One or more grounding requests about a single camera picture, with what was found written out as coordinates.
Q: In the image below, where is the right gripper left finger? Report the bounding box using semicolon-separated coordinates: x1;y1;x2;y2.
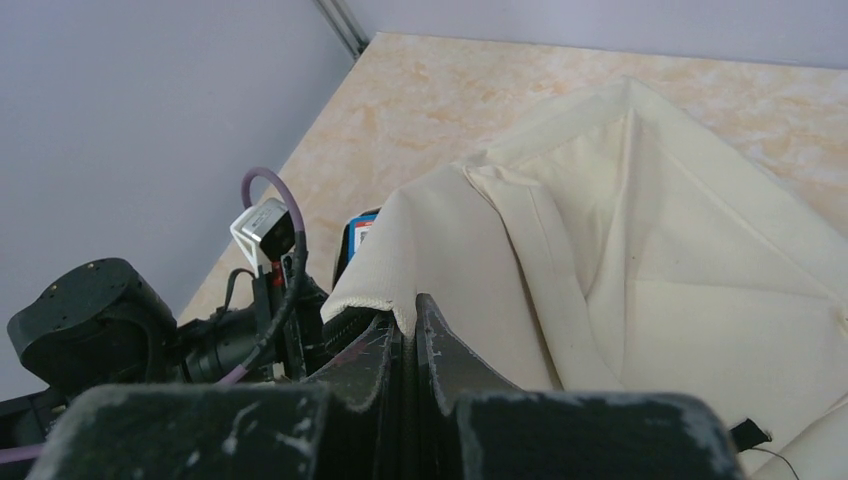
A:
29;315;397;479

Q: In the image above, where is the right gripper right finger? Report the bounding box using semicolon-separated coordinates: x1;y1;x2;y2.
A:
415;294;743;479

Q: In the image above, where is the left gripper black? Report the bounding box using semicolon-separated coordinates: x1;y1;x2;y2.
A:
251;261;330;381

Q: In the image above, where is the light blue book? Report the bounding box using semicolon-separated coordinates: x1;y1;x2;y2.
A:
333;208;380;285

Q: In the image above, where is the beige canvas student bag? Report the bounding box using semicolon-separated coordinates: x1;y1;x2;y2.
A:
321;78;847;479

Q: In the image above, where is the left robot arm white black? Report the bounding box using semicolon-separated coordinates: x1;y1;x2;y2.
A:
1;258;334;479

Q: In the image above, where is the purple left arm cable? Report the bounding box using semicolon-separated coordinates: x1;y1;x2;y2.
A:
0;166;309;465

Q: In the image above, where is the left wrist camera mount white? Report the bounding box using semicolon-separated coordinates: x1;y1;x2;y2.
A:
229;198;296;275

